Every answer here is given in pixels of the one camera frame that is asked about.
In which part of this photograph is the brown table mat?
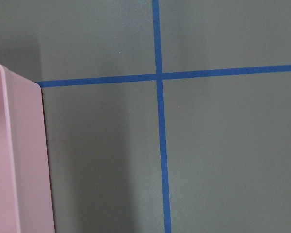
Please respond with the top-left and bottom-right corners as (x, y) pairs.
(0, 0), (291, 233)

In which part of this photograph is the pink plastic bin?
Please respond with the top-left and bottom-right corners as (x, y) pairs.
(0, 64), (55, 233)

